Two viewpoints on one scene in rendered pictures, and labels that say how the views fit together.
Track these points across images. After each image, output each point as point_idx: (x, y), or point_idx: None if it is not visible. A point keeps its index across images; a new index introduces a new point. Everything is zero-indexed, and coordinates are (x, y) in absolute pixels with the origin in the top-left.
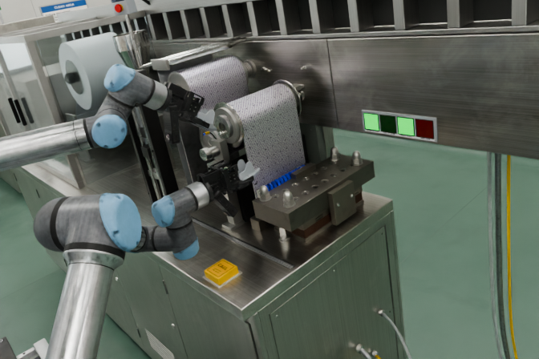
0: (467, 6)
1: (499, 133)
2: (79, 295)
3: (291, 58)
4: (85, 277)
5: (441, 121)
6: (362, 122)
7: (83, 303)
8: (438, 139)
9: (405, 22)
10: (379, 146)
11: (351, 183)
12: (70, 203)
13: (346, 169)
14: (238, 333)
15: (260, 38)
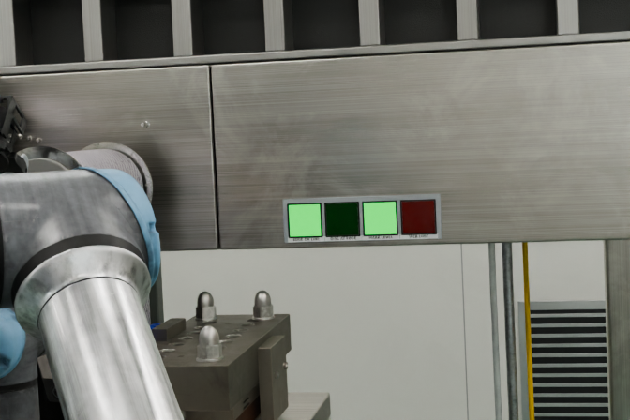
0: (478, 13)
1: (549, 205)
2: (133, 332)
3: (110, 109)
4: (127, 303)
5: (448, 199)
6: (280, 226)
7: (147, 347)
8: (442, 233)
9: (380, 32)
10: None
11: (284, 338)
12: (12, 175)
13: (254, 323)
14: None
15: (22, 68)
